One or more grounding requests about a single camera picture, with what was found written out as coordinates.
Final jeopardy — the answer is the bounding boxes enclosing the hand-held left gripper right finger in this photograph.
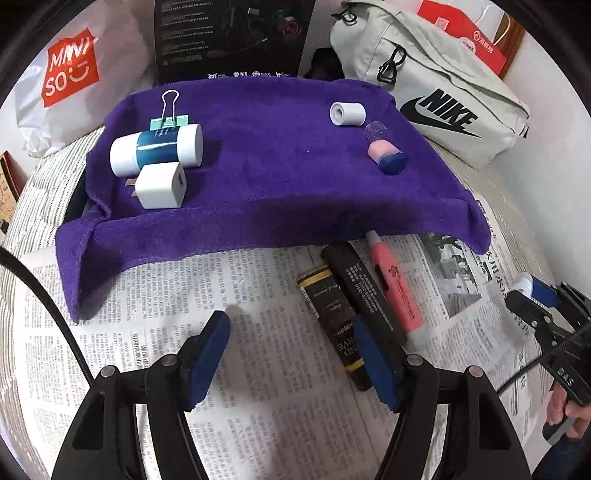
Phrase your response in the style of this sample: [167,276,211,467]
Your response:
[353,316,539,480]

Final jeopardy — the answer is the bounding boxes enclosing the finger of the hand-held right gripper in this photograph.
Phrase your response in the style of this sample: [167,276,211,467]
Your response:
[505,291,553,332]
[530,276,563,305]

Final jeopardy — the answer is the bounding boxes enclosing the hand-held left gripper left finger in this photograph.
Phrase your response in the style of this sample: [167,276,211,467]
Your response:
[51,310,232,480]

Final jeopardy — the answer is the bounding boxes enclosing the black and gold tube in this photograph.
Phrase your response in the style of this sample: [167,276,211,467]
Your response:
[296,271,376,392]

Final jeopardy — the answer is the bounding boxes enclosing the black marker pen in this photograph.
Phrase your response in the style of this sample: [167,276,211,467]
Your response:
[321,243,409,345]

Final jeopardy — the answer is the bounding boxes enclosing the pink highlighter pen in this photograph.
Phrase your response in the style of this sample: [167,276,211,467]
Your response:
[364,230,426,334]

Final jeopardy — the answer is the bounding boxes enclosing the white charger plug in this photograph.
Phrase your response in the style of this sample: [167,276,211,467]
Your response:
[124,161,187,210]

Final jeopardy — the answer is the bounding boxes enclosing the pink bottle blue base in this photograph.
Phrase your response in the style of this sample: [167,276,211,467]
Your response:
[363,120,410,176]

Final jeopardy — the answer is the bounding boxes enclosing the white and blue bottle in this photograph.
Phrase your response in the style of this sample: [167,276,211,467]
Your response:
[109,123,204,179]

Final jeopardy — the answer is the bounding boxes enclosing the mint green binder clip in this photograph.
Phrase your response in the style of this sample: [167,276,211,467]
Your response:
[150,89,191,134]

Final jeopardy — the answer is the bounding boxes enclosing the small white roll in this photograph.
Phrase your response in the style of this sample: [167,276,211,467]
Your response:
[329,100,366,127]

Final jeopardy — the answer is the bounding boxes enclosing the person's right hand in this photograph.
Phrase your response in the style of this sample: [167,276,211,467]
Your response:
[546,382,591,426]

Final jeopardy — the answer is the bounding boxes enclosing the newspaper sheet with photo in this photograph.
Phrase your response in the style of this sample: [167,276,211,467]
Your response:
[416,185,563,441]

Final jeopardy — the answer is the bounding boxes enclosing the purple towel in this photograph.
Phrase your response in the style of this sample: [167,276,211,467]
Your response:
[54,76,491,325]

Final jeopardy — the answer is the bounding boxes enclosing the white waist bag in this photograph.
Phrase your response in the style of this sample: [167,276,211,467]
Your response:
[329,0,532,169]

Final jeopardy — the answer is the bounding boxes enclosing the patterned notebook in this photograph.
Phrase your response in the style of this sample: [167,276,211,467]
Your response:
[0,150,25,234]

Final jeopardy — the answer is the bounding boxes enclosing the white plastic shopping bag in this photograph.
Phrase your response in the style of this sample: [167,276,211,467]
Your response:
[14,0,155,158]

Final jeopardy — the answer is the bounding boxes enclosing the black headphone box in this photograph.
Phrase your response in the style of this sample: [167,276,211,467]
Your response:
[153,0,317,86]

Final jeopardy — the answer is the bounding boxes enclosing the black cable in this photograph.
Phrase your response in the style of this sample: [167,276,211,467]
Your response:
[0,246,101,381]
[495,322,591,395]

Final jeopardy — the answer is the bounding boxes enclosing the curved wooden frame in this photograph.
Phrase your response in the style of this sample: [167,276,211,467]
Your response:
[501,16,527,79]

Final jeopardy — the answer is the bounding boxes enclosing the red paper bag white handles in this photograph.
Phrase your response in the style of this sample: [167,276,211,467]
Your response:
[416,0,509,77]

